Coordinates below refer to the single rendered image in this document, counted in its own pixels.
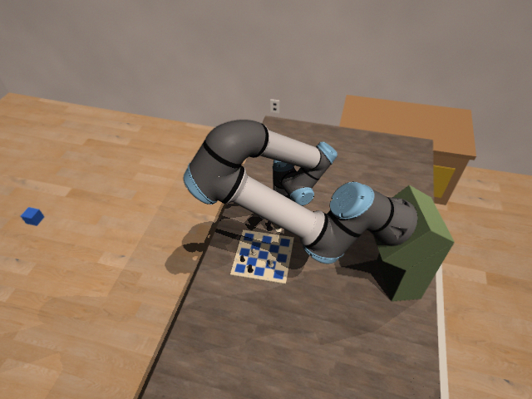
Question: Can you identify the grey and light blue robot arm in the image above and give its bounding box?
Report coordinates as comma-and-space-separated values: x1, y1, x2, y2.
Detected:
184, 120, 417, 264

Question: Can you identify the blue and white chessboard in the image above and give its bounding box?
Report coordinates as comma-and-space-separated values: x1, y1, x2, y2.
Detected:
230, 230, 294, 284

